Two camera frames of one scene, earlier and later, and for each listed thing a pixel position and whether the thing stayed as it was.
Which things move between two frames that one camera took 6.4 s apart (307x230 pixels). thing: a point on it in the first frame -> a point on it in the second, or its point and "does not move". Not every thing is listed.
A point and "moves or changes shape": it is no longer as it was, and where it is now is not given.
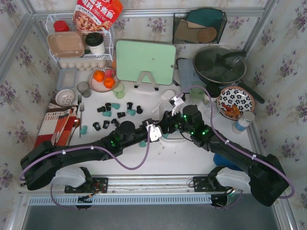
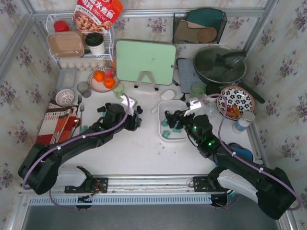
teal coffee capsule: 142,144 moves or changes shape
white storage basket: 163,107 does not move
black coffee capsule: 139,109 does not move
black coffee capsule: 101,109 does not move
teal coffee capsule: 84,129 does not move
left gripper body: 148,125 -> 135,119
